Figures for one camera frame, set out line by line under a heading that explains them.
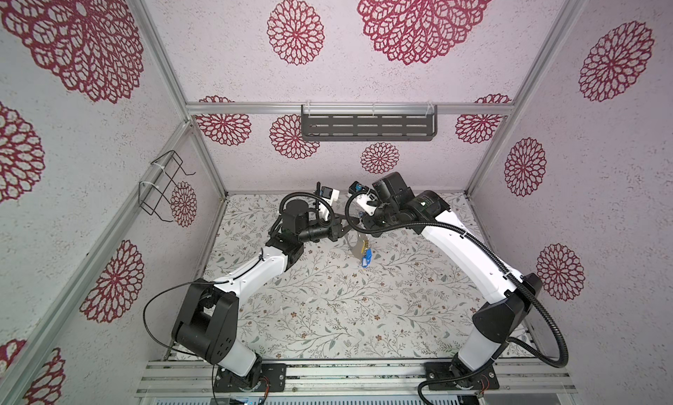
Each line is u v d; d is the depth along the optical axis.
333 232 0.69
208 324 0.43
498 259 0.45
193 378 0.75
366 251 0.78
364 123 0.98
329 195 0.70
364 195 0.65
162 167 0.78
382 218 0.64
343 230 0.71
